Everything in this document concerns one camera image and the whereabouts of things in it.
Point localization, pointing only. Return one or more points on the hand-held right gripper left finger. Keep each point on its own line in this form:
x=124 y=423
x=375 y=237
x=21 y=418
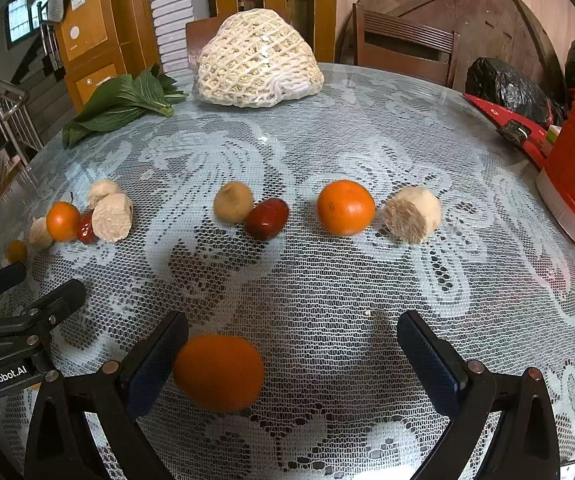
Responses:
x=155 y=375

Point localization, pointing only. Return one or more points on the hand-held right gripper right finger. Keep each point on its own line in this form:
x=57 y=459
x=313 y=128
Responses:
x=427 y=360

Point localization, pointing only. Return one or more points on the large orange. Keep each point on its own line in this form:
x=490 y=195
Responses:
x=218 y=373

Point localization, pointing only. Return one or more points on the tiny orange kumquat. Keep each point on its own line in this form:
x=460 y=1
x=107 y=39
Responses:
x=16 y=251

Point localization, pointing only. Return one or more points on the small red jujube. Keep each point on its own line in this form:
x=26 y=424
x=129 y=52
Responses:
x=86 y=232

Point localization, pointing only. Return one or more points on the small orange with stem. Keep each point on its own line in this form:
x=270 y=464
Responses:
x=62 y=221

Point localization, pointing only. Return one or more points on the large beige sugarcane chunk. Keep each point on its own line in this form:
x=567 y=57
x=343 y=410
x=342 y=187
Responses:
x=412 y=215

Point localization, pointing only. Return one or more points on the metal stair railing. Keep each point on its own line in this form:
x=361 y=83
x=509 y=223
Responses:
x=9 y=110

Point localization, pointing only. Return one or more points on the round orange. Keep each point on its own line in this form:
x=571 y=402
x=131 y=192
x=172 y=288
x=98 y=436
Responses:
x=345 y=208

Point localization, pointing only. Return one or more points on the brown longan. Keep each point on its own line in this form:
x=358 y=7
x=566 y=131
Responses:
x=233 y=203

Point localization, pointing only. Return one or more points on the dark red jujube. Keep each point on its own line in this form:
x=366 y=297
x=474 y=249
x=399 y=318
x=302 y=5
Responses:
x=266 y=219

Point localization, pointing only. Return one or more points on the green leafy vegetable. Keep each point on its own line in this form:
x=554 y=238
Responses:
x=117 y=105

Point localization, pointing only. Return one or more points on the red box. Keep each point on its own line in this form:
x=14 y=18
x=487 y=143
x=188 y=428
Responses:
x=512 y=127

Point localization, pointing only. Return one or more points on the yellow wooden cabinet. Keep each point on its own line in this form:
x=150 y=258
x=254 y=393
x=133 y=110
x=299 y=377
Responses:
x=92 y=35

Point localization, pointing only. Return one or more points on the window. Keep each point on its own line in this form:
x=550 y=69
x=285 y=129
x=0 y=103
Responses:
x=22 y=17

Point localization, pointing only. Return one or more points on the black plastic bag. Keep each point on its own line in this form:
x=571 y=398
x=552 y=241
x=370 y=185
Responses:
x=512 y=90

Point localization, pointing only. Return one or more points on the white ribbed shutter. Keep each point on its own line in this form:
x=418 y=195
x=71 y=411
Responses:
x=172 y=10

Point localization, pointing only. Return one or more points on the white foam net wrapped fruit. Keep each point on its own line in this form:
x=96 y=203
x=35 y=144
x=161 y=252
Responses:
x=257 y=60

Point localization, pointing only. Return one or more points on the dark brown slatted chair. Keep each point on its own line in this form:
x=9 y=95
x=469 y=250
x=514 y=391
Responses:
x=402 y=45

